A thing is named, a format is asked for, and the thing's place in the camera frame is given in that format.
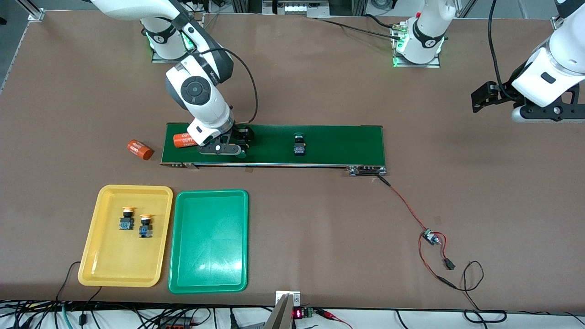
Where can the green conveyor belt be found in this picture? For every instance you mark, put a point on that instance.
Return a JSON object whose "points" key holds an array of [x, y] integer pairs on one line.
{"points": [[343, 146]]}

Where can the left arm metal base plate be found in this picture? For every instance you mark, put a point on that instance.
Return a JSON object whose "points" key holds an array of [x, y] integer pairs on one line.
{"points": [[434, 65]]}

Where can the white background device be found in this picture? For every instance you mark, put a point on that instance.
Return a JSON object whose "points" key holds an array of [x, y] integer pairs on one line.
{"points": [[297, 8]]}

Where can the orange black power strip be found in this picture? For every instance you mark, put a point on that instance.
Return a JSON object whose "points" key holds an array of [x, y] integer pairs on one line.
{"points": [[176, 324]]}

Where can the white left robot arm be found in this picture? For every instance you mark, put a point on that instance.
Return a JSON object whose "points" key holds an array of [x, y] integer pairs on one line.
{"points": [[425, 36]]}

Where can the red alligator clip lead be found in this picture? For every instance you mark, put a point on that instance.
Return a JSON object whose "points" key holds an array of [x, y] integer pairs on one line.
{"points": [[330, 315]]}

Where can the aluminium frame profile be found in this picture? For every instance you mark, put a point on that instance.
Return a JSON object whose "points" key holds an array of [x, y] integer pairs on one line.
{"points": [[556, 23], [35, 13]]}

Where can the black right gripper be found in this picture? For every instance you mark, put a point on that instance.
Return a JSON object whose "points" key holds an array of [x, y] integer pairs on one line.
{"points": [[239, 134]]}

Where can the yellow push button switch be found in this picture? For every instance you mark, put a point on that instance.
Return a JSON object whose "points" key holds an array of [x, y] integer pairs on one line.
{"points": [[126, 223], [146, 230]]}

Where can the yellow plastic tray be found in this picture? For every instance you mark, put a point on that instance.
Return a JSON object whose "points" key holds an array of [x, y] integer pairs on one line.
{"points": [[109, 260]]}

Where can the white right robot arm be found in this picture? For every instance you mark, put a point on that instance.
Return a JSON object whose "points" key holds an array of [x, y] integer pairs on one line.
{"points": [[201, 96]]}

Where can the grey wedge camera mount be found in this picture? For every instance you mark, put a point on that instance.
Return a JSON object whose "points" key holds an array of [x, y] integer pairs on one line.
{"points": [[281, 317]]}

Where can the small metal bracket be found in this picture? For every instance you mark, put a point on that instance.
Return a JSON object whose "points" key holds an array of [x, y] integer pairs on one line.
{"points": [[295, 299]]}

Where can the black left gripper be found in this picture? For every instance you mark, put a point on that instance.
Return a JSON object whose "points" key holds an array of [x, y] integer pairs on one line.
{"points": [[502, 94]]}

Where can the small speed controller board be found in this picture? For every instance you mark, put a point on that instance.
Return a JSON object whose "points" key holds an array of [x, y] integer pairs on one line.
{"points": [[429, 237]]}

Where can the orange cylinder white 4680 print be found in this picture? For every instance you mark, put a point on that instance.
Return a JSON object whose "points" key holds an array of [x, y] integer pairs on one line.
{"points": [[139, 149], [183, 140]]}

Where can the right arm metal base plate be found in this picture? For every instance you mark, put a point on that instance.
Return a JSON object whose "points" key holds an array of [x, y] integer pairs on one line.
{"points": [[199, 41]]}

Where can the red digit display module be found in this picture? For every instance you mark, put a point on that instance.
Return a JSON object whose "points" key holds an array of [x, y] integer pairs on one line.
{"points": [[298, 314]]}

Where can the green plastic tray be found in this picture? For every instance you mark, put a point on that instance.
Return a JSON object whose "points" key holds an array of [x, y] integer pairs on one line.
{"points": [[209, 242]]}

